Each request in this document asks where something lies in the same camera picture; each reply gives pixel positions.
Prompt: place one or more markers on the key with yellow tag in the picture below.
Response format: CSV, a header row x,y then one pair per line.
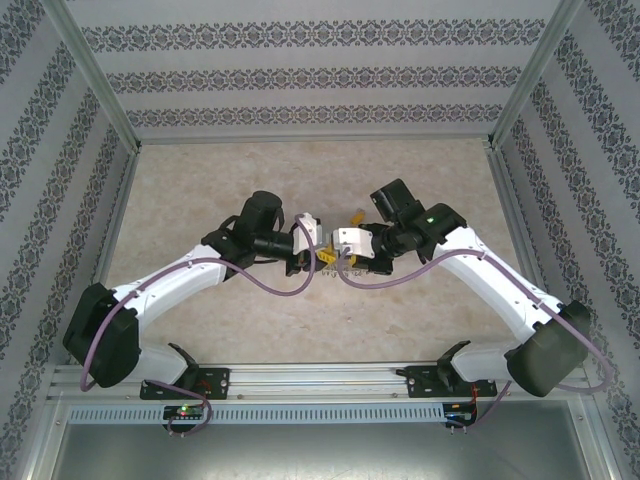
x,y
356,218

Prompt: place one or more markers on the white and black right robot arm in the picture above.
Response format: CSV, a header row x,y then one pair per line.
x,y
500,280

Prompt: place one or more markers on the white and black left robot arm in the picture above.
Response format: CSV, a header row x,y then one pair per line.
x,y
165,280

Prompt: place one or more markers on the small circuit board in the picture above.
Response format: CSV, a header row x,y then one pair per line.
x,y
457,416
182,411

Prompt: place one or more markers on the grey metal sheet panel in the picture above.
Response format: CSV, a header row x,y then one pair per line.
x,y
320,455

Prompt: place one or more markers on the aluminium table edge rail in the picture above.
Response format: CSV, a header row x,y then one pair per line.
x,y
515,210
120,200

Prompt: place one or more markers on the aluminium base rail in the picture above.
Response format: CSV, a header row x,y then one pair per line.
x,y
315,380

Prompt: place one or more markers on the aluminium frame post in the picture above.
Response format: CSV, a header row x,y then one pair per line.
x,y
95,75
537,70

